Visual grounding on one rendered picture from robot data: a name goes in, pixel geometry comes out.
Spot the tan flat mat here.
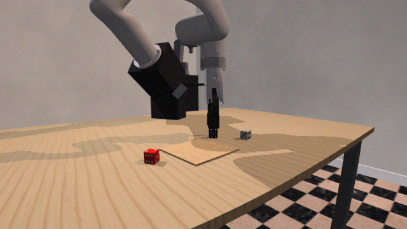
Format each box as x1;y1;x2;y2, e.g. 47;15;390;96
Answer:
159;138;240;166

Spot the red die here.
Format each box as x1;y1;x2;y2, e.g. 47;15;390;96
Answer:
144;149;160;165

